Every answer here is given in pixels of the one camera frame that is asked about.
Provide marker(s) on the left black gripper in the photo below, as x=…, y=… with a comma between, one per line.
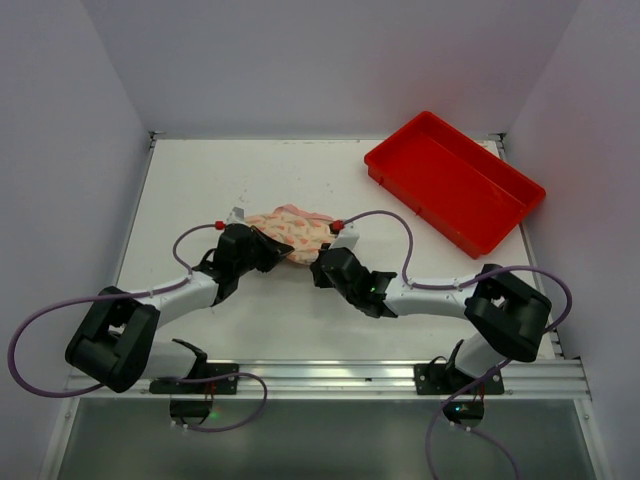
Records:
x=257, y=247

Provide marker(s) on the red plastic tray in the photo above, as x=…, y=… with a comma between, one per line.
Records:
x=462, y=190

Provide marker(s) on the floral fabric laundry bag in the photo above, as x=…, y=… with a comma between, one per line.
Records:
x=306, y=240

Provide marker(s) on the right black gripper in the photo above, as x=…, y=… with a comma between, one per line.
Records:
x=326, y=265

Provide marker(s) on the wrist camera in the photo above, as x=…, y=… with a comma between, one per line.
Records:
x=236, y=216
x=347, y=237

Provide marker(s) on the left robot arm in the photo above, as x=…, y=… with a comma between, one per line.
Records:
x=115, y=343

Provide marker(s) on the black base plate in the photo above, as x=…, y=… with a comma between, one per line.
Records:
x=440, y=377
x=206, y=379

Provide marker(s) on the aluminium front rail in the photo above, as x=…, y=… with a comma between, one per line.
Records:
x=332, y=379

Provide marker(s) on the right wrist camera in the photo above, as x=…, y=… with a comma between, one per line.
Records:
x=347, y=237

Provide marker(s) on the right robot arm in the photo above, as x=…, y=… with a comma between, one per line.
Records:
x=508, y=314

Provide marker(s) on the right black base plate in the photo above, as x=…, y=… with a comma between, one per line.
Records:
x=440, y=377

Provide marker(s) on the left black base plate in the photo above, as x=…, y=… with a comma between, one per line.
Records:
x=206, y=379

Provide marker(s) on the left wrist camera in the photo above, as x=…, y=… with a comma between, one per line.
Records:
x=236, y=216

